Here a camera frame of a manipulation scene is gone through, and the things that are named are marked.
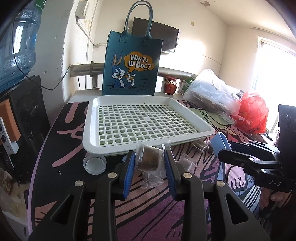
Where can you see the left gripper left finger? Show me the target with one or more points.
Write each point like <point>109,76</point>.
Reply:
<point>111,187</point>

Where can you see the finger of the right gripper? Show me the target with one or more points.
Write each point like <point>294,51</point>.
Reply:
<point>251,165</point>
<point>252,148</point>

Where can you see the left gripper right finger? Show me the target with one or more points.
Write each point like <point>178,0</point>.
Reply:
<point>187,187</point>

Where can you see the clear round dish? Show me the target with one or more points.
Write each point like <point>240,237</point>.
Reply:
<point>94,165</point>

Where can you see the brown snack cube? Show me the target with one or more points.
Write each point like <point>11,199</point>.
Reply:
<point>151,159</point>

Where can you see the brown snack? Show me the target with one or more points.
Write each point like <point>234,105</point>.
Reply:
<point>151,183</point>
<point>202,145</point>
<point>187,162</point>

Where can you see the right hand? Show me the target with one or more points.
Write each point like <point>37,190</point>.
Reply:
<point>266,196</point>

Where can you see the red plastic bag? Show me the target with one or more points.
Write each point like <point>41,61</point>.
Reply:
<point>253,113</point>

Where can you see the cartoon print blanket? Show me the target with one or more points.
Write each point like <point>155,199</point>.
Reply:
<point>147,214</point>

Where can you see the white perforated plastic tray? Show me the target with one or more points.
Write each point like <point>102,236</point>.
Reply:
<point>114,124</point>

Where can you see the clear plastic bag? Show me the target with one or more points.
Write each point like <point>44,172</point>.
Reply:
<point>208,91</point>

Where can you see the green white box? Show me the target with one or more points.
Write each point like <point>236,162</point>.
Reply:
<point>185,85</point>

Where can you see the red glass jar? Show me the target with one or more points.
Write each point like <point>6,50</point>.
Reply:
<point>170,85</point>

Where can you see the orange white device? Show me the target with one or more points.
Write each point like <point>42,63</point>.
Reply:
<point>10,133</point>

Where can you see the blue Bugs Bunny tote bag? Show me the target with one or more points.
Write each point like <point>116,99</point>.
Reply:
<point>131,62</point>

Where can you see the black speaker cabinet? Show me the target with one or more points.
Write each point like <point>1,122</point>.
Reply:
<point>27,104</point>

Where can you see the blue water jug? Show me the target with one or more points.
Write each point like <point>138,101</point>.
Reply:
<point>18,54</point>

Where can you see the metal bed rail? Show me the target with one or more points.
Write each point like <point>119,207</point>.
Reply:
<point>97,69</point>

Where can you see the black wall television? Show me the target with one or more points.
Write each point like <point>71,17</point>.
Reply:
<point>160,31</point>

